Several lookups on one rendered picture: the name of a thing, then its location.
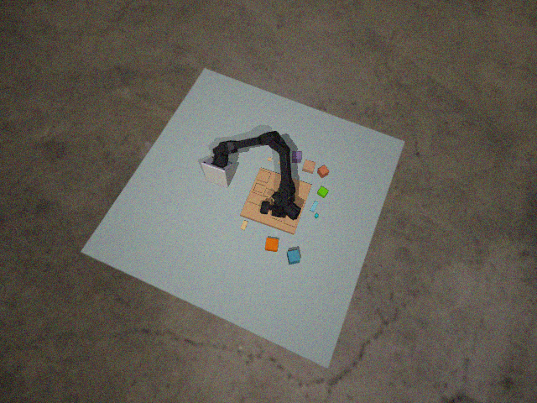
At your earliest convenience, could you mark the tan wooden puzzle board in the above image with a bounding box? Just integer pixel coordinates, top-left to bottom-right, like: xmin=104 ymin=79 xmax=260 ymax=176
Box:
xmin=240 ymin=168 xmax=311 ymax=235

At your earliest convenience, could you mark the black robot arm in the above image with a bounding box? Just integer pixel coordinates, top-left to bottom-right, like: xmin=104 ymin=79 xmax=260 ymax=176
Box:
xmin=211 ymin=131 xmax=301 ymax=220

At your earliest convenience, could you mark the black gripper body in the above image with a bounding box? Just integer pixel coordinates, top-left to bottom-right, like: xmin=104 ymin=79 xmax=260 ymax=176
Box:
xmin=260 ymin=201 xmax=286 ymax=215

